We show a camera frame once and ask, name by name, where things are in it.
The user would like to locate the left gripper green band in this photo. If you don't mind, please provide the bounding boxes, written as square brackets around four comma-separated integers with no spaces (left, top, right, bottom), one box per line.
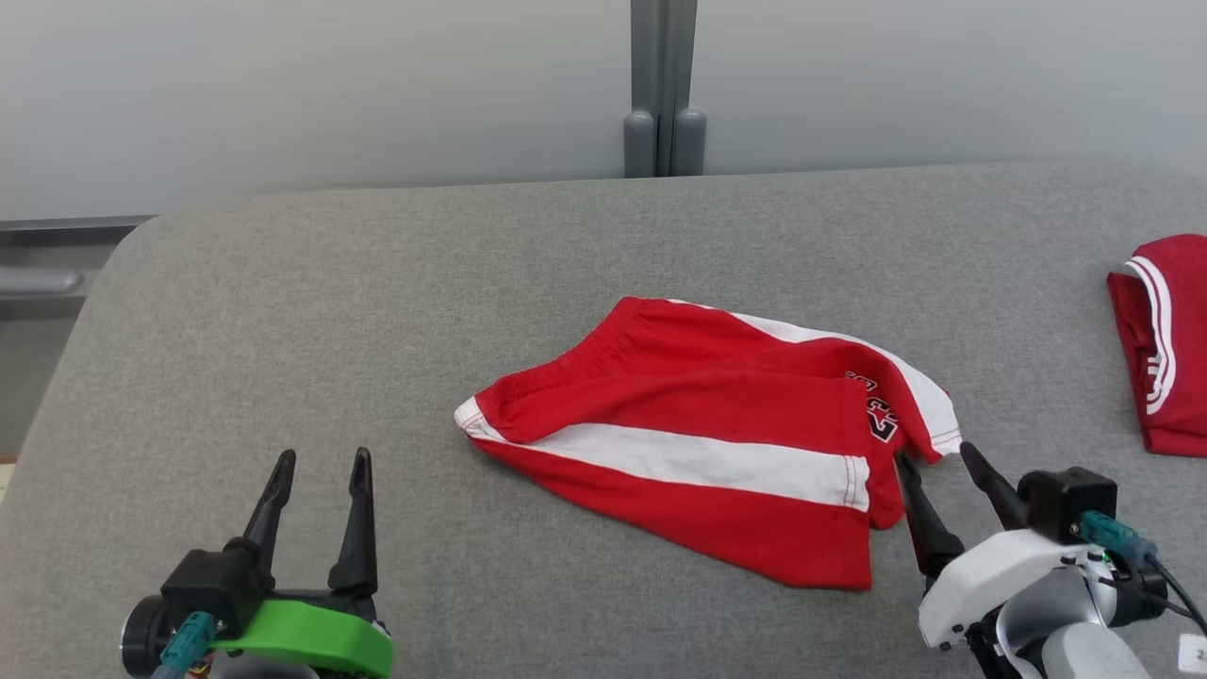
[212,447,394,679]

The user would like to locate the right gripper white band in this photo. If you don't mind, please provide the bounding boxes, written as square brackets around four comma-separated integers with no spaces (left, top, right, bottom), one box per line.
[894,441,1104,652]

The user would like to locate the red Bulls basketball jersey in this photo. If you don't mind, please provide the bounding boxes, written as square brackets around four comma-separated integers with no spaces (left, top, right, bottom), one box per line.
[1106,233,1207,458]

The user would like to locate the red shorts with white stripe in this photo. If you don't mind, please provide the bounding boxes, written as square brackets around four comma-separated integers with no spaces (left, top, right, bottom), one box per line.
[455,296,963,590]

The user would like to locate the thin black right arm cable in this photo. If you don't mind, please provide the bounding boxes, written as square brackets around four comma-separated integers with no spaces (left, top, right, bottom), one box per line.
[1144,555,1207,635]

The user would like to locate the grey round tube handle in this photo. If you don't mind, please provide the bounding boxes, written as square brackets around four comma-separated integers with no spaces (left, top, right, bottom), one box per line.
[0,267,86,298]

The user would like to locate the grey vertical partition post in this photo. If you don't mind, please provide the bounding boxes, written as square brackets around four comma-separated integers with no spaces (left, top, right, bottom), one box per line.
[623,0,708,178]

